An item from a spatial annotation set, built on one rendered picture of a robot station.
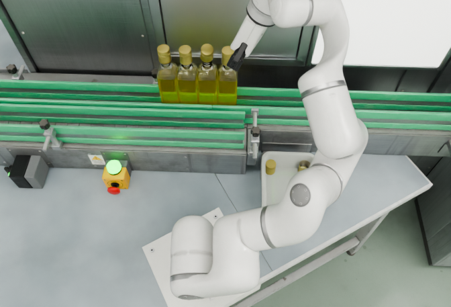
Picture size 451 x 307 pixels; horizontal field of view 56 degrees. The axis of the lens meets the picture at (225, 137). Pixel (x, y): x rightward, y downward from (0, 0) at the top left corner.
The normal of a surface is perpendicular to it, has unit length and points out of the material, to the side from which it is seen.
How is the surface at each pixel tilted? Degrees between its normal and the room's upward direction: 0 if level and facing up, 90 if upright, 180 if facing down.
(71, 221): 0
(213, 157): 90
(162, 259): 5
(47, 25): 90
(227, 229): 28
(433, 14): 90
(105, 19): 90
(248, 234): 42
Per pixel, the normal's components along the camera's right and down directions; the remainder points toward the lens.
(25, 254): 0.00, -0.55
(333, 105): -0.08, -0.09
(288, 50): -0.04, 0.83
